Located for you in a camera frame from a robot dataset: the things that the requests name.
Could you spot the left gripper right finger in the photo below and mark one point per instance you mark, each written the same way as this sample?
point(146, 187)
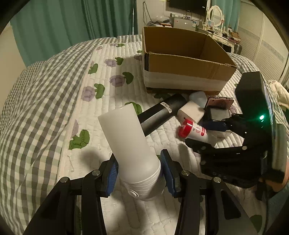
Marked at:
point(223, 213)

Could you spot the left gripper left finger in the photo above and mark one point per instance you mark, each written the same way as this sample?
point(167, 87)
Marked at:
point(74, 204)

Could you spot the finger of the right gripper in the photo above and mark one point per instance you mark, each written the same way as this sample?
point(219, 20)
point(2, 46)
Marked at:
point(214, 125)
point(201, 148)

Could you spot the black power adapter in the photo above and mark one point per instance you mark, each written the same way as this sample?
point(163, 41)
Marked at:
point(213, 113)

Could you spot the red cap white bottle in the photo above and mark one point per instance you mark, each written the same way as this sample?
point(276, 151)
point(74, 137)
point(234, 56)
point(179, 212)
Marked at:
point(190, 129)

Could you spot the white square box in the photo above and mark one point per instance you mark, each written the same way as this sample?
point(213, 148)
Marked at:
point(190, 111)

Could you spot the white plastic bottle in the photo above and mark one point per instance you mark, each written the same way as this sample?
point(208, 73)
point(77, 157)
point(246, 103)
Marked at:
point(139, 168)

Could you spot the person's right hand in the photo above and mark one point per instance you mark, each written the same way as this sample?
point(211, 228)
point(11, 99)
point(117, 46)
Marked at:
point(276, 187)

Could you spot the phone with brown case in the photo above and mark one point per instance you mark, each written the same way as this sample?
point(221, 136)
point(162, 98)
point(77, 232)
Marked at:
point(219, 102)

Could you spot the white rounded case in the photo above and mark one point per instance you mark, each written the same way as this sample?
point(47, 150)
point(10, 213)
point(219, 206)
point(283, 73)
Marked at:
point(198, 97)

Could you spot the white puffer jacket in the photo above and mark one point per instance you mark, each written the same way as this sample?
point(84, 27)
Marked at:
point(280, 93)

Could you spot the brown cardboard box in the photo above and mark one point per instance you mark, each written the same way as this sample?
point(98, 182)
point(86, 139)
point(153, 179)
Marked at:
point(183, 60)

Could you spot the white dressing table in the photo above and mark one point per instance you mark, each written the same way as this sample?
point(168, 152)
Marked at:
point(228, 45)

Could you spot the white louvered wardrobe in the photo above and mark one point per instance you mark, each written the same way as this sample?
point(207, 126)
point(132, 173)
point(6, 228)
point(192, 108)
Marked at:
point(261, 42)

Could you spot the grey mini fridge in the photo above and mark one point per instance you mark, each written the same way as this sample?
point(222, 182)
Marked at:
point(183, 23)

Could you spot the floral quilted bed pad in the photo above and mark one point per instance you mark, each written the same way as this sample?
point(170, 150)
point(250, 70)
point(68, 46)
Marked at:
point(111, 95)

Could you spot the white oval vanity mirror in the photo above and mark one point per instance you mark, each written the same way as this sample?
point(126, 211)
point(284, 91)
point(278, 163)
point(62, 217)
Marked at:
point(215, 17)

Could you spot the grey checked duvet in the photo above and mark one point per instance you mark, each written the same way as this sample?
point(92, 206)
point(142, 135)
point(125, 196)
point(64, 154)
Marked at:
point(33, 121)

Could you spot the green curtain right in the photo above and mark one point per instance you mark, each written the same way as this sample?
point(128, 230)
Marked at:
point(231, 11)

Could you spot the green curtain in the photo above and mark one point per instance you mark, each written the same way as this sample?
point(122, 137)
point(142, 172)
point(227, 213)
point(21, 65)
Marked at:
point(44, 28)
point(231, 11)

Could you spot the green curtain left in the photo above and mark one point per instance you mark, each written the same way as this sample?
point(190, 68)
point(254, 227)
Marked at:
point(44, 28)

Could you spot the black wall television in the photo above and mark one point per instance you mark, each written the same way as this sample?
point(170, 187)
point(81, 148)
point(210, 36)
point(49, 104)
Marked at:
point(195, 6)

